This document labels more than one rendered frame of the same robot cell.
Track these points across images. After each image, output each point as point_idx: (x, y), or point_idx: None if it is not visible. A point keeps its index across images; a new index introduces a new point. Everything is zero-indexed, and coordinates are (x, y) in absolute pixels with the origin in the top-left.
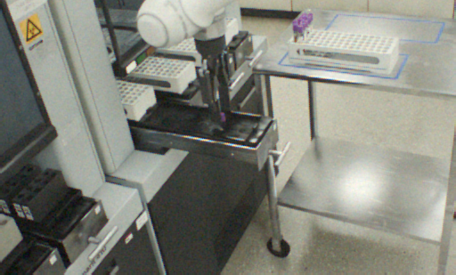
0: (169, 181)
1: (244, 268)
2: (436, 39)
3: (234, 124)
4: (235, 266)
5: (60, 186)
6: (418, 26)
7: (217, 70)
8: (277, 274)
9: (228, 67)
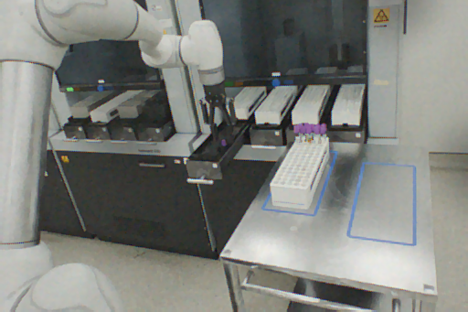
0: None
1: (291, 285)
2: (357, 237)
3: (218, 149)
4: (292, 279)
5: (161, 112)
6: (396, 222)
7: (211, 107)
8: (287, 306)
9: (229, 113)
